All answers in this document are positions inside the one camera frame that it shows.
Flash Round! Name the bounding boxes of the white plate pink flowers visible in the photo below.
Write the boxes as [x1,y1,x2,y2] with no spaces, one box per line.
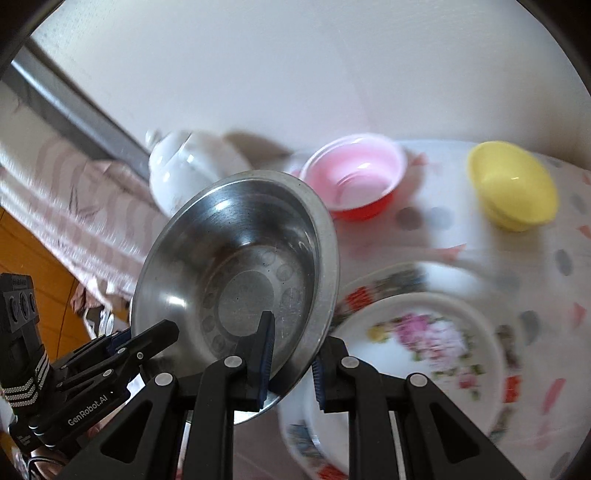
[301,292,507,474]

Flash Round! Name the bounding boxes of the stainless steel bowl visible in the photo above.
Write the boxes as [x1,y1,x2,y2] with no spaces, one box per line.
[131,170,339,408]

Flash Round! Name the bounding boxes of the white plate red character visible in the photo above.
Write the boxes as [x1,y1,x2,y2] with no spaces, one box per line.
[276,262,525,480]

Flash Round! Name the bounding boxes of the yellow plastic bowl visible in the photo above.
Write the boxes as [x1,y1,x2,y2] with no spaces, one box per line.
[467,141,560,232]

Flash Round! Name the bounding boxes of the red plastic bowl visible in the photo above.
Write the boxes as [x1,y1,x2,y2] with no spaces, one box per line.
[298,133,408,221]

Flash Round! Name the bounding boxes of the pink striped bedding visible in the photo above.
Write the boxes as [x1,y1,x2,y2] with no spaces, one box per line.
[1,86,167,310]

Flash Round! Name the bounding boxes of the white ceramic electric kettle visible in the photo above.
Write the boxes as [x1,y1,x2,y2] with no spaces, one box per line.
[145,130,252,217]

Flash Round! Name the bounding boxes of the patterned white tablecloth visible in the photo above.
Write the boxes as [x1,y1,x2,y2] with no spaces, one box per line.
[335,140,590,479]

